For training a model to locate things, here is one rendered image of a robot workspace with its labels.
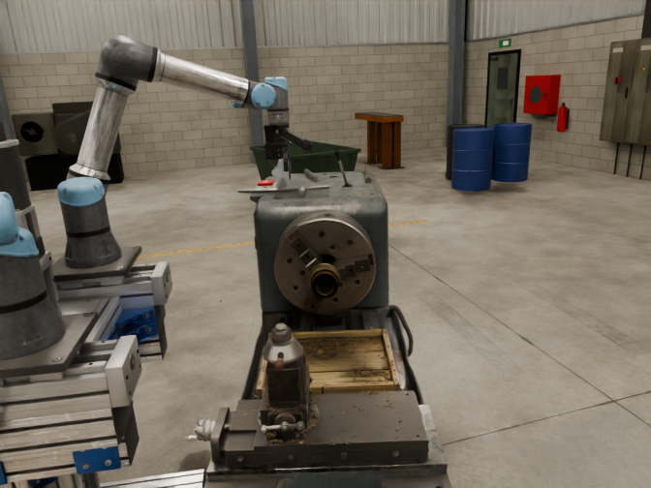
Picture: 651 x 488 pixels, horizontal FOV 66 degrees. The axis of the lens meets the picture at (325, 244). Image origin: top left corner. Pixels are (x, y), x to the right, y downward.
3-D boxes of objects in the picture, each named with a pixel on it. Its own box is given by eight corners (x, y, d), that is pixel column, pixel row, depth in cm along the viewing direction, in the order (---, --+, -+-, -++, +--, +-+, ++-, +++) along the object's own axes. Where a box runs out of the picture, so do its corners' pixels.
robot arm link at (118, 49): (106, 25, 128) (282, 80, 151) (105, 30, 138) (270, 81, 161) (99, 71, 130) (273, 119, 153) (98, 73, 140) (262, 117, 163)
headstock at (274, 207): (271, 258, 233) (264, 173, 221) (374, 253, 233) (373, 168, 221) (254, 313, 177) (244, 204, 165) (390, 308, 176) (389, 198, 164)
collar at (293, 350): (264, 344, 103) (263, 331, 102) (303, 343, 103) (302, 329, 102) (260, 365, 95) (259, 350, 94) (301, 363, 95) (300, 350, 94)
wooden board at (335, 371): (269, 344, 155) (268, 332, 154) (386, 340, 155) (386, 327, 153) (257, 403, 126) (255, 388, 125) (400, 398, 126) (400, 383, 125)
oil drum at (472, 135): (444, 186, 798) (445, 129, 771) (477, 182, 813) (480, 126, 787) (464, 193, 743) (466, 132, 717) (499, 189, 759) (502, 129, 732)
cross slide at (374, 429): (224, 414, 113) (222, 397, 111) (415, 408, 112) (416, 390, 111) (207, 469, 97) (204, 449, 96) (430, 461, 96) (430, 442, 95)
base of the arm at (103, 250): (57, 270, 139) (49, 236, 136) (75, 254, 153) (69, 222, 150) (114, 265, 140) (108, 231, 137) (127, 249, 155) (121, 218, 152)
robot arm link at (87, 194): (63, 235, 136) (53, 186, 132) (65, 224, 148) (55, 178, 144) (111, 228, 141) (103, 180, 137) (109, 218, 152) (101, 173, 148)
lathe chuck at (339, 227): (274, 300, 168) (278, 208, 158) (369, 306, 169) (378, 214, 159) (272, 312, 159) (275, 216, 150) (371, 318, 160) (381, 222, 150)
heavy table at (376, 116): (355, 159, 1113) (354, 112, 1083) (373, 158, 1124) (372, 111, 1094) (384, 169, 966) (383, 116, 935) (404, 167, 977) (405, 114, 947)
